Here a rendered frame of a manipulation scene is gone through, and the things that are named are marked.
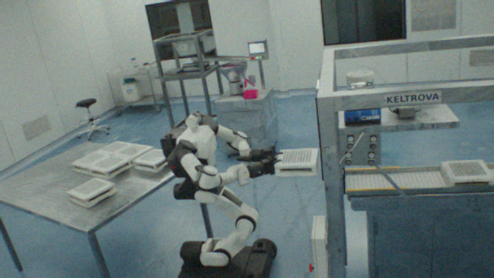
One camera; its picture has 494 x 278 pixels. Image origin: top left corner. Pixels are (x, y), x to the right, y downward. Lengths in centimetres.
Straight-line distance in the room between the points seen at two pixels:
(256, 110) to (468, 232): 290
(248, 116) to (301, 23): 293
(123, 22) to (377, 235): 705
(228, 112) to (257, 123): 39
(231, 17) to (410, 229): 579
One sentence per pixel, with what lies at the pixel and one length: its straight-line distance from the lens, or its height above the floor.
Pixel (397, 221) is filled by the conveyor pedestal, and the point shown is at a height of 58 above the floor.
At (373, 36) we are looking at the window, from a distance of 732.
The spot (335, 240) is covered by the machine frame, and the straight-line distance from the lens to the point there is 178.
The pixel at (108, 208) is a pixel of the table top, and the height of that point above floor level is 82.
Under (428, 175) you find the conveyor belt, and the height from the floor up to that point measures 80.
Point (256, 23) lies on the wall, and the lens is 754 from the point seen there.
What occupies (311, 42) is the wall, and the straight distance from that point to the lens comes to 740.
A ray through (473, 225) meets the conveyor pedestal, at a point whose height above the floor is 53.
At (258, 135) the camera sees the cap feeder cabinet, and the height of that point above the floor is 30.
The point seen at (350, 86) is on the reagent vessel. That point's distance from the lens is 227.
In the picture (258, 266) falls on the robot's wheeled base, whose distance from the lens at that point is 296.
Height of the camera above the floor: 202
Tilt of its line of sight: 21 degrees down
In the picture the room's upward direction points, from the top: 9 degrees counter-clockwise
